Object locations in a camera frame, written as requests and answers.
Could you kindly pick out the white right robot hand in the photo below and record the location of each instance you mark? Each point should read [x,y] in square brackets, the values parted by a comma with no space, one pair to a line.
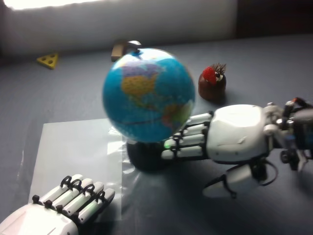
[234,132]

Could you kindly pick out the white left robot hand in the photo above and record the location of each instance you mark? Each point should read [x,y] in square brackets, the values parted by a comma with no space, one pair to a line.
[36,220]

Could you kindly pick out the desk globe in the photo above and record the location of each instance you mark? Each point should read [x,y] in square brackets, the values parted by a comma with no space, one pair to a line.
[146,98]

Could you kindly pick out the chocolate cake toy with strawberry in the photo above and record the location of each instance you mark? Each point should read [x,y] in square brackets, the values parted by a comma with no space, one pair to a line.
[211,85]

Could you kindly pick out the white paper sheet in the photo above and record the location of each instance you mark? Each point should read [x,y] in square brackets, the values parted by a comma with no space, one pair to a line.
[73,151]

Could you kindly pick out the grey table cloth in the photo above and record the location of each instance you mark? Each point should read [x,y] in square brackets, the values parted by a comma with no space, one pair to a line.
[49,98]

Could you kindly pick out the beige wooden block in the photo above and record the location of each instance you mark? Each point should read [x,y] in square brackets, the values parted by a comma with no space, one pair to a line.
[117,50]

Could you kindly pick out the yellow cheese wedge toy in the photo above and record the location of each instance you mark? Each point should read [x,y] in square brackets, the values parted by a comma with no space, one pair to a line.
[50,61]

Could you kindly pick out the white backdrop panel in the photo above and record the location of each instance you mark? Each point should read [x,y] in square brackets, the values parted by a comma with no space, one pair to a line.
[97,24]

